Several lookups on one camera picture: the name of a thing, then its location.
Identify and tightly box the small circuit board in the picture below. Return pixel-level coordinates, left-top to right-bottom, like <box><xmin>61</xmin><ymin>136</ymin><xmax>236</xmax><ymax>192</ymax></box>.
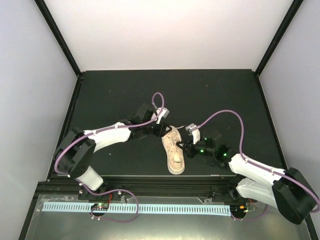
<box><xmin>90</xmin><ymin>202</ymin><xmax>109</xmax><ymax>211</ymax></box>
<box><xmin>236</xmin><ymin>205</ymin><xmax>257</xmax><ymax>213</ymax></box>

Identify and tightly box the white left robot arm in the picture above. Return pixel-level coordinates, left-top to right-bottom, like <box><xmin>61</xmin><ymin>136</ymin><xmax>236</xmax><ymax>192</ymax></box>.
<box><xmin>54</xmin><ymin>104</ymin><xmax>172</xmax><ymax>200</ymax></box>

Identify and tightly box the black corner frame post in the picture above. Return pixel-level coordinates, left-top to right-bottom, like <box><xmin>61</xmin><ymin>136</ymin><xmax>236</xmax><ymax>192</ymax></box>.
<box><xmin>34</xmin><ymin>0</ymin><xmax>82</xmax><ymax>78</ymax></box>
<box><xmin>255</xmin><ymin>0</ymin><xmax>304</xmax><ymax>77</ymax></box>

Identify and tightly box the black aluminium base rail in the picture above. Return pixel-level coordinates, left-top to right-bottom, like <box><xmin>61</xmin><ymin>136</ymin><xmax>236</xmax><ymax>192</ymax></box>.
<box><xmin>77</xmin><ymin>174</ymin><xmax>251</xmax><ymax>201</ymax></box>

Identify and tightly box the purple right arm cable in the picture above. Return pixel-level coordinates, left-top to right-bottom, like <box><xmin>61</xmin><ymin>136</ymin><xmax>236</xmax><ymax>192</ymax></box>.
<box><xmin>197</xmin><ymin>109</ymin><xmax>320</xmax><ymax>211</ymax></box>

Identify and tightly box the small right circuit board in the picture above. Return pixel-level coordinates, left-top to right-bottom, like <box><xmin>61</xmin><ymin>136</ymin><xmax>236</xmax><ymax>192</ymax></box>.
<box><xmin>236</xmin><ymin>205</ymin><xmax>257</xmax><ymax>213</ymax></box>

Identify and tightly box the black left floor frame rail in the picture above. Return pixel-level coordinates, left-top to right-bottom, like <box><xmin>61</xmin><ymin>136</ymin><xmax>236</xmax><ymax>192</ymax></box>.
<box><xmin>46</xmin><ymin>73</ymin><xmax>84</xmax><ymax>179</ymax></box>

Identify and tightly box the black right floor frame rail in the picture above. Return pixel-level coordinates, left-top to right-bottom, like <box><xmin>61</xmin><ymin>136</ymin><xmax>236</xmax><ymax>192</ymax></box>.
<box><xmin>253</xmin><ymin>72</ymin><xmax>288</xmax><ymax>170</ymax></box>

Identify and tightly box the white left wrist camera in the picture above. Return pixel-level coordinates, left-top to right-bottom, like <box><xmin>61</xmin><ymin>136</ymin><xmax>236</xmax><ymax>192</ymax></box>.
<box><xmin>156</xmin><ymin>107</ymin><xmax>170</xmax><ymax>125</ymax></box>

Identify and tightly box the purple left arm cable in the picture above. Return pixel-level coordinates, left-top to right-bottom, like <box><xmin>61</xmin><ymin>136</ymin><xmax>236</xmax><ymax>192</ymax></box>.
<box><xmin>54</xmin><ymin>92</ymin><xmax>166</xmax><ymax>176</ymax></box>

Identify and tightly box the black floor frame rail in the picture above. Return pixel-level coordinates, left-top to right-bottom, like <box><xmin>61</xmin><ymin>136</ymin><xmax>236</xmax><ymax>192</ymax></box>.
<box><xmin>253</xmin><ymin>72</ymin><xmax>288</xmax><ymax>170</ymax></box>
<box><xmin>46</xmin><ymin>73</ymin><xmax>84</xmax><ymax>179</ymax></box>

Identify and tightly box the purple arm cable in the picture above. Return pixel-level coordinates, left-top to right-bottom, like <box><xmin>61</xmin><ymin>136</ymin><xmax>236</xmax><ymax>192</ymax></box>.
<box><xmin>54</xmin><ymin>92</ymin><xmax>166</xmax><ymax>176</ymax></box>
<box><xmin>197</xmin><ymin>109</ymin><xmax>320</xmax><ymax>211</ymax></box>

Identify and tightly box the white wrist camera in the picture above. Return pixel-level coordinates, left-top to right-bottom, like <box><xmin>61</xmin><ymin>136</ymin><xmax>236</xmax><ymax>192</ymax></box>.
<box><xmin>185</xmin><ymin>123</ymin><xmax>201</xmax><ymax>145</ymax></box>
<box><xmin>156</xmin><ymin>107</ymin><xmax>170</xmax><ymax>125</ymax></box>

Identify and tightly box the small left circuit board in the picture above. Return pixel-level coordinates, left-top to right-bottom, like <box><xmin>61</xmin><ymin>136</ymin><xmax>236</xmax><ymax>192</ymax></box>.
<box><xmin>90</xmin><ymin>202</ymin><xmax>109</xmax><ymax>211</ymax></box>

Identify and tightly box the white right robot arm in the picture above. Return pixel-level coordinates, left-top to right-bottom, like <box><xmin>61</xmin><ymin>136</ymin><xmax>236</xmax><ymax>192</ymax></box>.
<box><xmin>176</xmin><ymin>138</ymin><xmax>320</xmax><ymax>225</ymax></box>

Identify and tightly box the black left corner frame post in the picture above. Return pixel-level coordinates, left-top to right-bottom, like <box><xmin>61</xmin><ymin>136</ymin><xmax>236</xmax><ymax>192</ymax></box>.
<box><xmin>34</xmin><ymin>0</ymin><xmax>82</xmax><ymax>78</ymax></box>

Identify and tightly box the white slotted cable duct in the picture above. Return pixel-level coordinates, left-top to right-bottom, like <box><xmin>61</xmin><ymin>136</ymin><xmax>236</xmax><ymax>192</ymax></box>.
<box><xmin>42</xmin><ymin>202</ymin><xmax>231</xmax><ymax>217</ymax></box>

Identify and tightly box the beige worn sneaker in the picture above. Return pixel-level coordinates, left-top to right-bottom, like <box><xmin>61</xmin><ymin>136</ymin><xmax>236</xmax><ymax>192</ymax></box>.
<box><xmin>161</xmin><ymin>126</ymin><xmax>185</xmax><ymax>175</ymax></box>

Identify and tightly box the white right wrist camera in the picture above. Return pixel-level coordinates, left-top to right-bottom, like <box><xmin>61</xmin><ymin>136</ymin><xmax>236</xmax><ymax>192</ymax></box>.
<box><xmin>185</xmin><ymin>123</ymin><xmax>201</xmax><ymax>145</ymax></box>

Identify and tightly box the black right corner frame post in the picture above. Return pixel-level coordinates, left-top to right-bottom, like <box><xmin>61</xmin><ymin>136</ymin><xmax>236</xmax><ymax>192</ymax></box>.
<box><xmin>255</xmin><ymin>0</ymin><xmax>304</xmax><ymax>77</ymax></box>

